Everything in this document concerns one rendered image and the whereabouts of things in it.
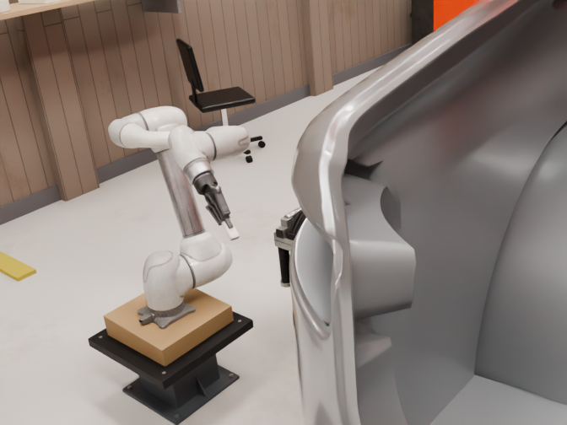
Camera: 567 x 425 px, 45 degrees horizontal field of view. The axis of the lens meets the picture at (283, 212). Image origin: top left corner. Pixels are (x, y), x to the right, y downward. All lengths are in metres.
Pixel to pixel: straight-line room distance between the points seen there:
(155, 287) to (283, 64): 4.35
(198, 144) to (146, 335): 0.89
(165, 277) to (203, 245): 0.21
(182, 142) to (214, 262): 0.73
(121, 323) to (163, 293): 0.24
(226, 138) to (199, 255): 0.66
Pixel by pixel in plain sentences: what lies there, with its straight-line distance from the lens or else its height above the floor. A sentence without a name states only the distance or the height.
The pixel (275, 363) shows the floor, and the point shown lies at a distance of 3.22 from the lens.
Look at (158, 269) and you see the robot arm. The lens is 2.80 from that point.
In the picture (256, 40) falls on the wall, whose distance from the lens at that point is 6.58.
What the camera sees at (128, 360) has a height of 0.30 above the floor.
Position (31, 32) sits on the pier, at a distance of 5.09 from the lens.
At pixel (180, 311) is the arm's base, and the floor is 0.41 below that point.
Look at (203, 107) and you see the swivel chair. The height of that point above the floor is 0.49.
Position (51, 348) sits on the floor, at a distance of 3.67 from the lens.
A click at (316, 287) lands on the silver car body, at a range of 1.02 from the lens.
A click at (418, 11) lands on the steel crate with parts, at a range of 8.35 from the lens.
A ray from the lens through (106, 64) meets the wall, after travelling 5.52.
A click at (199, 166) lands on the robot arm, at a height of 1.15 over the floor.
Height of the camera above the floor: 1.94
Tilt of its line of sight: 25 degrees down
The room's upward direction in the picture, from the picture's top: 6 degrees counter-clockwise
